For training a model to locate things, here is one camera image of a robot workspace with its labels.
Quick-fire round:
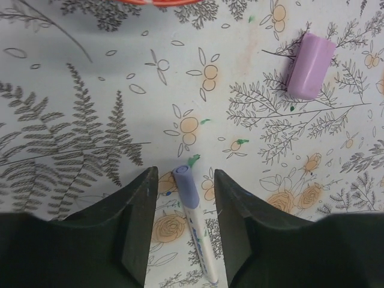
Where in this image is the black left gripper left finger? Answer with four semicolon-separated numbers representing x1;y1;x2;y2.
1;167;158;287

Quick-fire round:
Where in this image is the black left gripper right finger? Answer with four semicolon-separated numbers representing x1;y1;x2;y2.
214;169;383;287

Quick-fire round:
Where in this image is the blue pen cap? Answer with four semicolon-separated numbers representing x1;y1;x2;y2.
172;165;200;209

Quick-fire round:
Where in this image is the white marker pen blue tip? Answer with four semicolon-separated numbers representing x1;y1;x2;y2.
172;164;219;287

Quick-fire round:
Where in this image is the purple pen cap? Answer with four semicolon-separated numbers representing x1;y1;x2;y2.
287;32;336;100

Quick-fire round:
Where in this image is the floral tablecloth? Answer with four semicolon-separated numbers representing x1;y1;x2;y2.
1;1;383;287

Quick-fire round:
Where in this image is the red patterned small bowl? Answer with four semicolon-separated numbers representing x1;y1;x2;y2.
118;0;200;7

